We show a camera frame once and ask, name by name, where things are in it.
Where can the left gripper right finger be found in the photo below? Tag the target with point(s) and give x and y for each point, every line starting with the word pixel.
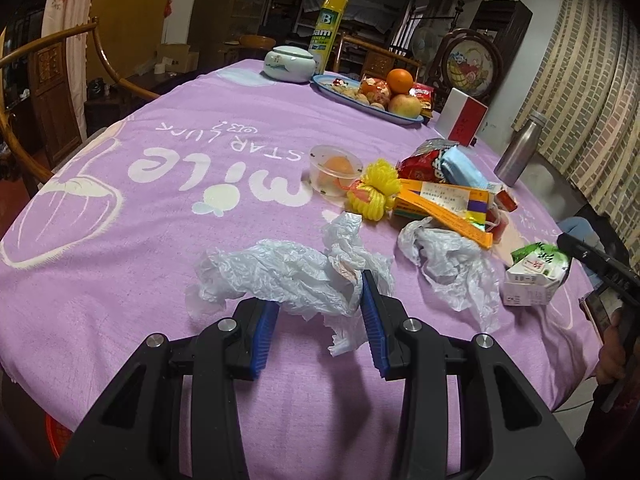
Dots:
pixel 468 412

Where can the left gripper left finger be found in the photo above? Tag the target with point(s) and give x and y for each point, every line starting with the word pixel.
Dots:
pixel 132 431

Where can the white plastic bag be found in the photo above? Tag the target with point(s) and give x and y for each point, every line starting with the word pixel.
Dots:
pixel 304 281

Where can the red snack bag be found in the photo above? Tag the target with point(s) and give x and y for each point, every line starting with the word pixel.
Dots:
pixel 425 164

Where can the person's right hand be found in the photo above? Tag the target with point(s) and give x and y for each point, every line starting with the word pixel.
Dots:
pixel 612 356

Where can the green white milk carton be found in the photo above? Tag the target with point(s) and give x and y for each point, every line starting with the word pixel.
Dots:
pixel 537 272

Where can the small white red carton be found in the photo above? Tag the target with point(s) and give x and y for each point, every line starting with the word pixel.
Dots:
pixel 502 196

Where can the orange long box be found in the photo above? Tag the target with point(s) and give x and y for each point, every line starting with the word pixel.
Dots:
pixel 457 208

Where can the purple printed tablecloth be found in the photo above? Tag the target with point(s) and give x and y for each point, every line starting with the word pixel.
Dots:
pixel 104 254

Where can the silver metal bottle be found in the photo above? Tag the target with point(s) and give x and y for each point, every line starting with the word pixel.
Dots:
pixel 521 148

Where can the yellow mesh scrubber ball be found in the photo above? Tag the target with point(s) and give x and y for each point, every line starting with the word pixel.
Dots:
pixel 374 194

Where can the clear plastic cup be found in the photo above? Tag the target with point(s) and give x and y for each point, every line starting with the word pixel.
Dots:
pixel 333 170

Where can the red white box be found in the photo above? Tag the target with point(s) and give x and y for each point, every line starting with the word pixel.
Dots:
pixel 461 117

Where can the yellow red apple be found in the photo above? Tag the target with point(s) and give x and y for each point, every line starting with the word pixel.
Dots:
pixel 405 105

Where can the red snack packet on plate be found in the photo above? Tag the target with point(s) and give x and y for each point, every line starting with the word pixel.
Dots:
pixel 425 94

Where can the bagged pastry on plate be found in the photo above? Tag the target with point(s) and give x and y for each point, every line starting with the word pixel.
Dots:
pixel 376 91

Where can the round framed picture stand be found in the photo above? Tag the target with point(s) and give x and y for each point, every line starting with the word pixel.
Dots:
pixel 467 61

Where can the orange fruit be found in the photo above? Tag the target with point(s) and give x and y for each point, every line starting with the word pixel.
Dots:
pixel 399 80

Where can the blue oval fruit plate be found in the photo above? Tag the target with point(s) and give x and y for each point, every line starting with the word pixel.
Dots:
pixel 347 91

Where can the white ceramic lidded jar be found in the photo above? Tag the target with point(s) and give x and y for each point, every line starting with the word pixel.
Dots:
pixel 289 64

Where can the wooden chair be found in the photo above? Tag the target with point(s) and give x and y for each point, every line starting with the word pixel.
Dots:
pixel 49 88

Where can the yellow spray can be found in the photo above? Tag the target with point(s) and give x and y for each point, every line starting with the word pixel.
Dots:
pixel 326 29

